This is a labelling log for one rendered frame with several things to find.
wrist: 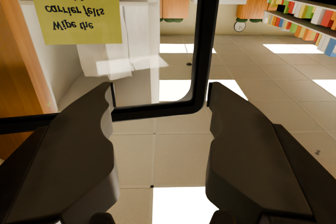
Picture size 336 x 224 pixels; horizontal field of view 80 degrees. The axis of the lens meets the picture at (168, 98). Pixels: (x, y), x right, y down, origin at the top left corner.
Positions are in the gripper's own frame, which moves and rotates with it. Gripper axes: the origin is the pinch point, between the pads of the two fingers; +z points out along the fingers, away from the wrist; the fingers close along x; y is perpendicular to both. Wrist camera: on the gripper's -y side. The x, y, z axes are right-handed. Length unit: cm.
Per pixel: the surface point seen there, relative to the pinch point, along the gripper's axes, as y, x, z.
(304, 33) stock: 72, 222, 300
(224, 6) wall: 64, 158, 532
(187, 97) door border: 8.1, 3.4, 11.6
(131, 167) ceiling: 136, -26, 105
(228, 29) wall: 121, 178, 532
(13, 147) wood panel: 18.3, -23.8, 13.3
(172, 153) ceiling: 136, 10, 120
